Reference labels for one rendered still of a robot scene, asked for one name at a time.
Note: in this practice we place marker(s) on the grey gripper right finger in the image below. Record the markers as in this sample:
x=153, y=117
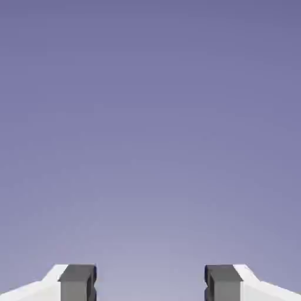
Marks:
x=225, y=282

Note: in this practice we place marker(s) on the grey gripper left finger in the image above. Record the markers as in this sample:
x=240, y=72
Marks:
x=73, y=282

